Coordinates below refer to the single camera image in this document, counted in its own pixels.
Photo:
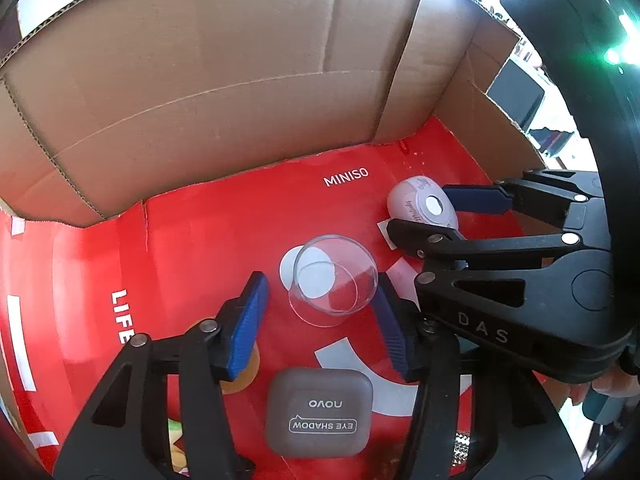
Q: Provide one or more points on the pink oval case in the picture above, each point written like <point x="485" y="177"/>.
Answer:
<point x="415" y="200"/>

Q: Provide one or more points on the orange round container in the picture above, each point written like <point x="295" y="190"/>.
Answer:
<point x="247" y="372"/>

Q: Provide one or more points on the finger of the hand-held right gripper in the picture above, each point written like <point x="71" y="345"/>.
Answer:
<point x="475" y="199"/>
<point x="450" y="245"/>

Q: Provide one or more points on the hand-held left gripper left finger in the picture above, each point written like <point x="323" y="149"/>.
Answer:
<point x="245" y="325"/>

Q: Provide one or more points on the clear plastic cup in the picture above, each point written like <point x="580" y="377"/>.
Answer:
<point x="330" y="300"/>

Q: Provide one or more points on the green yellow toy figure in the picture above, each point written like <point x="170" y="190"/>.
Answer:
<point x="176" y="452"/>

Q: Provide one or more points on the black desk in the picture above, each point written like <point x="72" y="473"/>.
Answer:
<point x="517" y="95"/>

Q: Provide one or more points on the person's right hand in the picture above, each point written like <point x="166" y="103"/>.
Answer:
<point x="582" y="390"/>

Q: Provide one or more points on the gold studded tube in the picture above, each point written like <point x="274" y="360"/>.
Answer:
<point x="461" y="452"/>

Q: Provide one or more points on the brown cardboard box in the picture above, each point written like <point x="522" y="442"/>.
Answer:
<point x="200" y="85"/>

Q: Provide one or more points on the brown eyeshadow case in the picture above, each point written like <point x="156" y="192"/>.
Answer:
<point x="320" y="410"/>

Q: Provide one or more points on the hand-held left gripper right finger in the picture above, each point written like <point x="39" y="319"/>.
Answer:
<point x="395" y="330"/>

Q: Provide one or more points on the red printed plastic bag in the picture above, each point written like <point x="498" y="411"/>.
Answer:
<point x="175" y="240"/>

